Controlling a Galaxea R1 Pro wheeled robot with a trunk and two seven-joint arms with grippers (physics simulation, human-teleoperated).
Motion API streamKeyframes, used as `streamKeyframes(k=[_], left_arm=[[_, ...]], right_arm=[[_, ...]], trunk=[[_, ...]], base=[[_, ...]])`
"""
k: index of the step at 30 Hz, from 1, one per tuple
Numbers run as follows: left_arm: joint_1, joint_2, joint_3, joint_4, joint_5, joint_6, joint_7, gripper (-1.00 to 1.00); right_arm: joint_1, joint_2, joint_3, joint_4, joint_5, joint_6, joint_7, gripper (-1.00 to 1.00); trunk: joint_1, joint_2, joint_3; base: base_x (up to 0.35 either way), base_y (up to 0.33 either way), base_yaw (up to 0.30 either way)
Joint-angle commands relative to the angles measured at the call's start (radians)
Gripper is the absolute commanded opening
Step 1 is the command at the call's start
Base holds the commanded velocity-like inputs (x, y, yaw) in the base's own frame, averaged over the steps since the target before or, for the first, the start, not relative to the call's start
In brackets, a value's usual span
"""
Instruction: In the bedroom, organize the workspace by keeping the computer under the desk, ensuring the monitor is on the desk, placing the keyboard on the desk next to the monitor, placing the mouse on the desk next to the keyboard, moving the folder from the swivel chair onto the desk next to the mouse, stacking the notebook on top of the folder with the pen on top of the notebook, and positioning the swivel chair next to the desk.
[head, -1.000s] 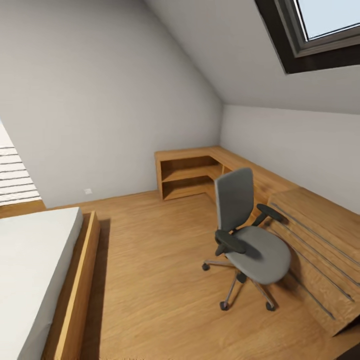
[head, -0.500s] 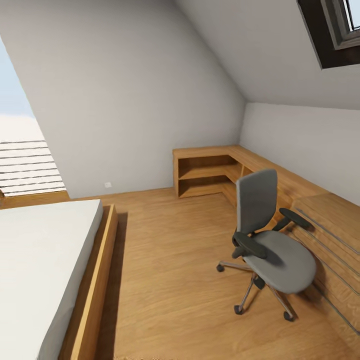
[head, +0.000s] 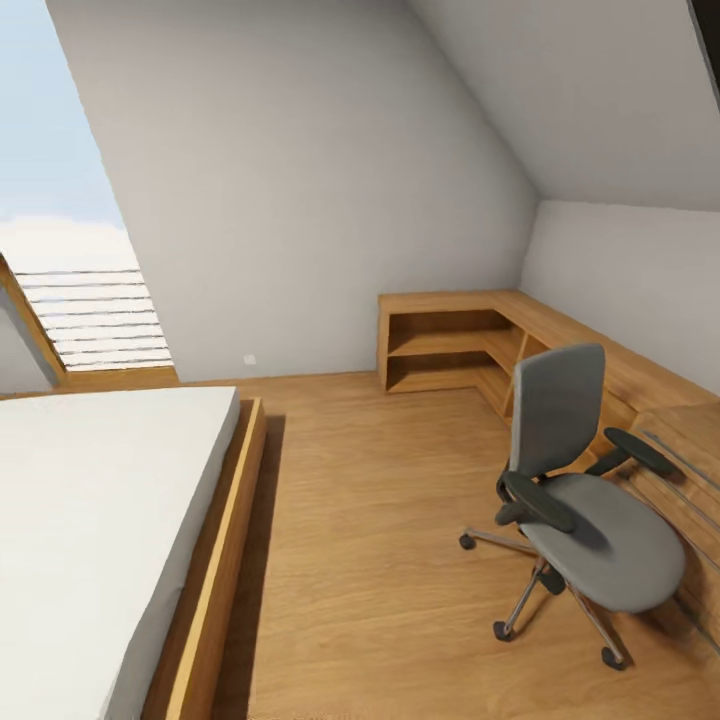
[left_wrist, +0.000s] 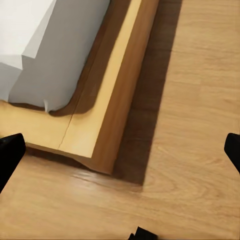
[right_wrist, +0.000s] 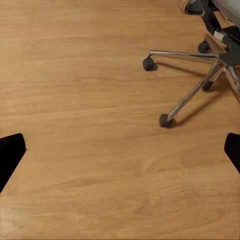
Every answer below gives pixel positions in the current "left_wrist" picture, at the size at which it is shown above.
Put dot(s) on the bed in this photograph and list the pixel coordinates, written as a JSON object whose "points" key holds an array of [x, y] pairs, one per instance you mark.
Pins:
{"points": [[68, 72]]}

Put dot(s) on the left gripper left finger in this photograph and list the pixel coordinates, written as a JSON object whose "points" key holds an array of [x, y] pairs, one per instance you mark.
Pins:
{"points": [[12, 149]]}

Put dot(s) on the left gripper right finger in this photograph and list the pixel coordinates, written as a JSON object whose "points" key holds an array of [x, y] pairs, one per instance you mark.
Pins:
{"points": [[232, 149]]}

